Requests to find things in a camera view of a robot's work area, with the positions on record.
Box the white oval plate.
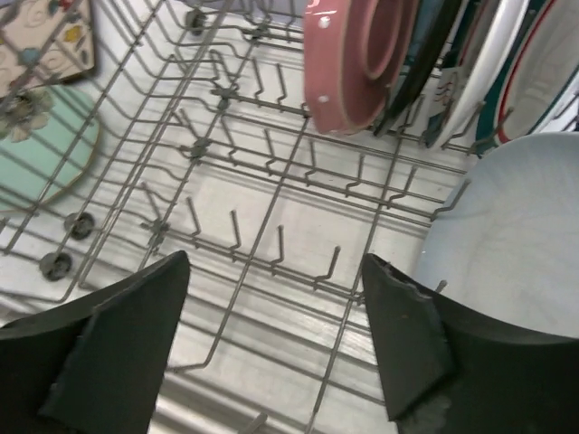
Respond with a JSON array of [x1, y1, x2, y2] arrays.
[[413, 132, 578, 338]]

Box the mint green flower plate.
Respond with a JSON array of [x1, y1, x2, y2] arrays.
[[1, 85, 100, 213]]

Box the pink polka dot plate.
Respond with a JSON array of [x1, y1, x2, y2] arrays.
[[303, 0, 420, 135]]

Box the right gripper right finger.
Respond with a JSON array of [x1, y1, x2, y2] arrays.
[[362, 254, 578, 433]]

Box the grey wire dish rack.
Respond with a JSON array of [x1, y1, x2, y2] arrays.
[[1, 1, 578, 433]]

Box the cream square floral plate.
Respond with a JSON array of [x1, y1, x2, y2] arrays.
[[1, 1, 96, 97]]

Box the dark teal square plate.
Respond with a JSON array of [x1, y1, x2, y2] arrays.
[[372, 1, 461, 137]]

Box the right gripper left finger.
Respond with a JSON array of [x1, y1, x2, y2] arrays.
[[1, 250, 189, 433]]

